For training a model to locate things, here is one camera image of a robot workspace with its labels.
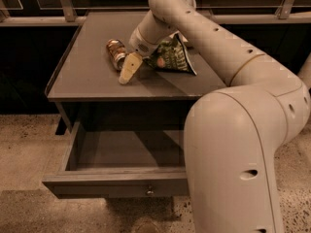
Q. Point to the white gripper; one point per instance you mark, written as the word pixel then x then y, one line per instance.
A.
pixel 138 45

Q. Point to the orange soda can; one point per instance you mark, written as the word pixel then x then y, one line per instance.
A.
pixel 117 53

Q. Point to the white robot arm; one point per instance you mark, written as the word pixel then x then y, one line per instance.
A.
pixel 230 134

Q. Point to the grey cabinet with top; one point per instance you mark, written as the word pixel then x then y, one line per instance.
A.
pixel 88 75

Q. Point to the open grey top drawer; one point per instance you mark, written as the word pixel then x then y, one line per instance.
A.
pixel 120 164

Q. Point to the small metal drawer knob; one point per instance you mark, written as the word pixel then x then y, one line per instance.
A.
pixel 150 191

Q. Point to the green chip bag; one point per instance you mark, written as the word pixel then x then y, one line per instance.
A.
pixel 171 55

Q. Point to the metal railing frame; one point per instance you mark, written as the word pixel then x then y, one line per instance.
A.
pixel 68 4

